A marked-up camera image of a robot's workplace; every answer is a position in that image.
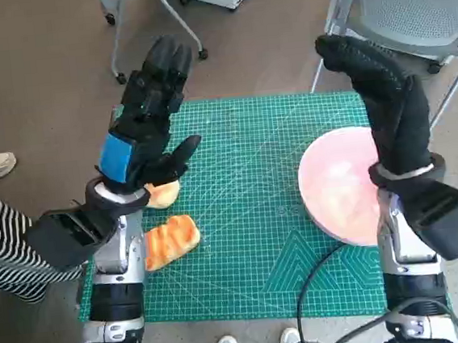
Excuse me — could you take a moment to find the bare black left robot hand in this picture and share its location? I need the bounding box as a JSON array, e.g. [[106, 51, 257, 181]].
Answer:
[[81, 31, 208, 197]]

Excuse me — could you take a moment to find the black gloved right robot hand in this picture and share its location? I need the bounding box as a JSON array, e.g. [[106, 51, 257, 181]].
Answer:
[[313, 25, 437, 182]]

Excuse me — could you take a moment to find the pink bowl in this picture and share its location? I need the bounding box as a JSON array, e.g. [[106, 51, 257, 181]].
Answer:
[[292, 123, 387, 253]]

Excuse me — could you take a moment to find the long striped bread loaf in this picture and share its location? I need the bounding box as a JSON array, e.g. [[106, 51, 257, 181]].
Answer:
[[141, 212, 204, 273]]

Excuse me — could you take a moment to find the round bread bun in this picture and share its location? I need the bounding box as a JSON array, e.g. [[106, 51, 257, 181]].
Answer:
[[140, 178, 183, 212]]

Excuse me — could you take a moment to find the grey mesh chair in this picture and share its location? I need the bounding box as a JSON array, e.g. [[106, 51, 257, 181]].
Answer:
[[301, 0, 458, 140]]

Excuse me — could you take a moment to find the green cutting mat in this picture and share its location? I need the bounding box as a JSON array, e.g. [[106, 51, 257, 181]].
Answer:
[[57, 75, 454, 343]]

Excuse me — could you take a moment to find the grey chair frame with casters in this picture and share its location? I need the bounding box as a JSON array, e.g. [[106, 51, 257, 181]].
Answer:
[[98, 0, 211, 87]]

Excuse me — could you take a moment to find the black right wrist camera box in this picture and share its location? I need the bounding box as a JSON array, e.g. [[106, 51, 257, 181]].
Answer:
[[394, 176, 458, 266]]

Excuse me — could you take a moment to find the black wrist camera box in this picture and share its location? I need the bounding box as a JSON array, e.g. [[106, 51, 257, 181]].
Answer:
[[394, 176, 458, 266], [23, 204, 120, 277]]

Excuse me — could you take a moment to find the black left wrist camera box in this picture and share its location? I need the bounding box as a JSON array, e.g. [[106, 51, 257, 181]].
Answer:
[[23, 204, 120, 277]]

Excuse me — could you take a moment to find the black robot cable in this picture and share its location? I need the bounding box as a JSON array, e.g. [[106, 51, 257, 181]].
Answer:
[[289, 244, 356, 343], [321, 294, 457, 343]]

